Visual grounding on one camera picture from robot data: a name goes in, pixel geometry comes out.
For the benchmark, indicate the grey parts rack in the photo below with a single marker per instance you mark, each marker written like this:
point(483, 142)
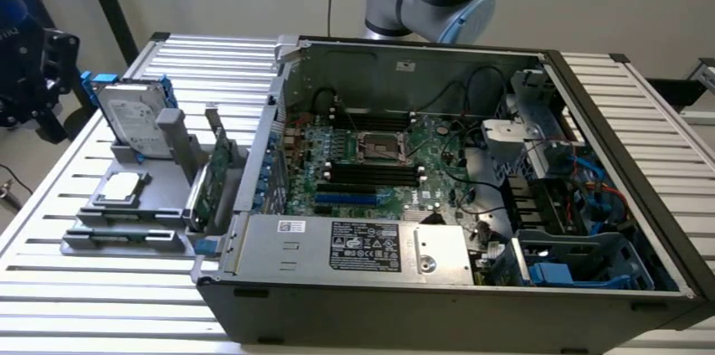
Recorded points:
point(179, 141)

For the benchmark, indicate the blue expansion slot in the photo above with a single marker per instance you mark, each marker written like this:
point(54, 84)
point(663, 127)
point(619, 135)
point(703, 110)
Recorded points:
point(346, 199)

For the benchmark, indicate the hard disk in blue carrier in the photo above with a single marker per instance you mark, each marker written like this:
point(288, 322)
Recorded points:
point(134, 120)

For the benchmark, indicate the aluminium frame with black bracket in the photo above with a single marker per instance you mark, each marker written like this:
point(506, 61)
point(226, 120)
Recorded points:
point(687, 87)

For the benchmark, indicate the silver CPU chip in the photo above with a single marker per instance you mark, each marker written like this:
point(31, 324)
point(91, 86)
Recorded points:
point(123, 185)

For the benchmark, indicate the open black PC case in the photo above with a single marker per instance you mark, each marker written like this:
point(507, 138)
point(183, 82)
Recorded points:
point(424, 313)

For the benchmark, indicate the black expansion slot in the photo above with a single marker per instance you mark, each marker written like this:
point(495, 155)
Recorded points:
point(342, 210)

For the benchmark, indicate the blue plastic latch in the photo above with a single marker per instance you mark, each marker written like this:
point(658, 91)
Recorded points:
point(207, 245)

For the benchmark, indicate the green motherboard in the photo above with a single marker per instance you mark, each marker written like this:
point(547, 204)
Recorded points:
point(358, 200)

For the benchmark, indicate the black stand post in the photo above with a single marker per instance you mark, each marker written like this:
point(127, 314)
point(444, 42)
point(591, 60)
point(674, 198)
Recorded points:
point(112, 3)

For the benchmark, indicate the CPU socket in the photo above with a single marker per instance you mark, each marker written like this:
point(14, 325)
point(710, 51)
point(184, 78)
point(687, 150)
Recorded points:
point(382, 146)

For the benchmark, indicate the blue disk bay caddy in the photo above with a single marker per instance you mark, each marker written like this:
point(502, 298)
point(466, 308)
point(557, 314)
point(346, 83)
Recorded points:
point(570, 258)

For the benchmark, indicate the black RAM slot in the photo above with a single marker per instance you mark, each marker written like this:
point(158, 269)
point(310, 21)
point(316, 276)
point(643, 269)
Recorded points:
point(372, 114)
point(372, 128)
point(372, 182)
point(372, 165)
point(372, 171)
point(372, 176)
point(372, 118)
point(372, 123)

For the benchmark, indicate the silver power supply unit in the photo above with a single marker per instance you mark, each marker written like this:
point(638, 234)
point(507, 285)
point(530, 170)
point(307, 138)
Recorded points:
point(346, 246)

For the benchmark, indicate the white fan shroud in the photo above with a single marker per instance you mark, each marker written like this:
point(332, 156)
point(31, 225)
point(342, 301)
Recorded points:
point(506, 141)

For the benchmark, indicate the grey disk bay cage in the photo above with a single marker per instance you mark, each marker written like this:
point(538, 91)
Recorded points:
point(539, 120)

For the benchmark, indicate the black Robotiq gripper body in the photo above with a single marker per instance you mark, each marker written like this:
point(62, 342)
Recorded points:
point(16, 45)

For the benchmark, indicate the green graphics card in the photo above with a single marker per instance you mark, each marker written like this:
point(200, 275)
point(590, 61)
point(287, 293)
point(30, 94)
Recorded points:
point(218, 171)

